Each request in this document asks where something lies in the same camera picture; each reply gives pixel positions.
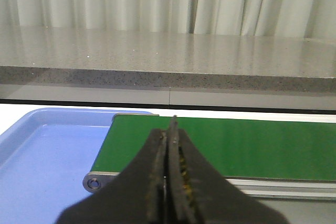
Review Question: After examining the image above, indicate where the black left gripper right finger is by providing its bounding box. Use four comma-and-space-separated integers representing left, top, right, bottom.
167, 116, 287, 223

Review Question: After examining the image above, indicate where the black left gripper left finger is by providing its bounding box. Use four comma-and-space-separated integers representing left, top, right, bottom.
57, 129, 166, 223

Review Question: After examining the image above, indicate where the green conveyor belt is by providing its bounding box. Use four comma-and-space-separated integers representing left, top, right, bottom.
92, 114, 335, 181

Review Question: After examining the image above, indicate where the blue plastic tray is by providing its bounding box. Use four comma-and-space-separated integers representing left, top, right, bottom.
0, 108, 155, 224

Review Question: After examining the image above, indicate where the grey stone countertop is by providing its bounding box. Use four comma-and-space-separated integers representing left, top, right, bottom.
0, 25, 336, 109

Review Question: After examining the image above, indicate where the white pleated curtain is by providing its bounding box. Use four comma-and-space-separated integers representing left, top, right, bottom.
1, 0, 335, 39

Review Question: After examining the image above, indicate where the aluminium conveyor frame rail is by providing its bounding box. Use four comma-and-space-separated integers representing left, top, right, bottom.
82, 172, 335, 201

